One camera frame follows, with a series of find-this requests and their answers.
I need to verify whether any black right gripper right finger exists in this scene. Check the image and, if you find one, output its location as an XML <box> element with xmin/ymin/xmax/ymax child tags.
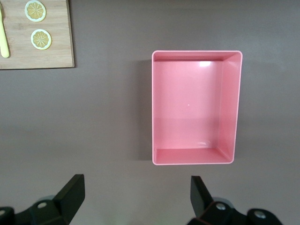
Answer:
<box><xmin>190</xmin><ymin>175</ymin><xmax>281</xmax><ymax>225</ymax></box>

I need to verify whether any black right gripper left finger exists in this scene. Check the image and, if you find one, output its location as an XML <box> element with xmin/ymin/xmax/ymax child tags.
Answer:
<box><xmin>0</xmin><ymin>173</ymin><xmax>85</xmax><ymax>225</ymax></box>

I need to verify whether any pink plastic bin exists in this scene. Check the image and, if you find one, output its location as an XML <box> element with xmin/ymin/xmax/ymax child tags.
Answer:
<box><xmin>151</xmin><ymin>50</ymin><xmax>243</xmax><ymax>166</ymax></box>

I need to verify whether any wooden cutting board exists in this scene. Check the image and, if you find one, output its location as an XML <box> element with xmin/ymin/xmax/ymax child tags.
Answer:
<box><xmin>0</xmin><ymin>0</ymin><xmax>75</xmax><ymax>70</ymax></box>

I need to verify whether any lemon slice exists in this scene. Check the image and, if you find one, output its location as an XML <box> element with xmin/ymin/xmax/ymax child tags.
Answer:
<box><xmin>24</xmin><ymin>0</ymin><xmax>47</xmax><ymax>23</ymax></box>
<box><xmin>30</xmin><ymin>29</ymin><xmax>53</xmax><ymax>50</ymax></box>

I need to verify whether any yellow plastic fork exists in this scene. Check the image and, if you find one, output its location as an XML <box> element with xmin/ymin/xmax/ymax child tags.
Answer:
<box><xmin>0</xmin><ymin>4</ymin><xmax>10</xmax><ymax>59</ymax></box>

